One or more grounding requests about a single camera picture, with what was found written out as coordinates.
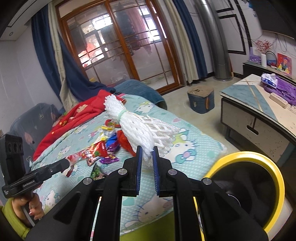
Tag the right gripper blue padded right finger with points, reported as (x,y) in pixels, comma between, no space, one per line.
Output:
(155,156)

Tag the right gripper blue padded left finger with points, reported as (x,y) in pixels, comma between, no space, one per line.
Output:
(138,169)

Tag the white foam net bundle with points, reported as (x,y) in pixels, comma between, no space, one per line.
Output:
(144,131)

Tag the red plastic bag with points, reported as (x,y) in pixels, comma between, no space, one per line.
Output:
(124,143)

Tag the green sleeve forearm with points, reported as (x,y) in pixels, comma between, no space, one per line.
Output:
(18,226)

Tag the yellow rimmed black trash bin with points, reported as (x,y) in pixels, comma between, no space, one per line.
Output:
(240,198)

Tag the purple candy wrappers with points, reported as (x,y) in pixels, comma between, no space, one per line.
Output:
(113,146)

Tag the Hello Kitty bed sheet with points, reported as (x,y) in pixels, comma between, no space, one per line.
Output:
(193,153)

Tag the blue storage stool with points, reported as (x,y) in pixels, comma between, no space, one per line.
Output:
(201,98)

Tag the red blanket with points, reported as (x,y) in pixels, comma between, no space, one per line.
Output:
(81,113)

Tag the coffee table with drawers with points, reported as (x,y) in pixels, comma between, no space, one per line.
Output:
(255,122)

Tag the silver tower air conditioner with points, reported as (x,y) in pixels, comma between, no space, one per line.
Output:
(216,39)

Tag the wooden glass sliding door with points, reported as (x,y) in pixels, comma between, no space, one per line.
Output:
(114,41)

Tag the blue beige right curtain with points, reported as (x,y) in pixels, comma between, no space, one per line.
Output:
(185,39)

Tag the black tv cabinet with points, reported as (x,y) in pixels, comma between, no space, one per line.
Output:
(256,69)

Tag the white power strip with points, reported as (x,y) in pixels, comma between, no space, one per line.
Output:
(279,100)

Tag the white blue tissue pack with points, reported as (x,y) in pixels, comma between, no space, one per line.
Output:
(269,80)

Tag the purple bag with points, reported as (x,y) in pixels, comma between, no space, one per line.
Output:
(283,89)

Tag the white vase with red flowers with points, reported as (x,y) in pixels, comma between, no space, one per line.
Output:
(263,46)

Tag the colourful framed picture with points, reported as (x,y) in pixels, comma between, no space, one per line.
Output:
(284,64)

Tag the black wall television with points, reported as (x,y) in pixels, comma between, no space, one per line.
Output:
(276,16)

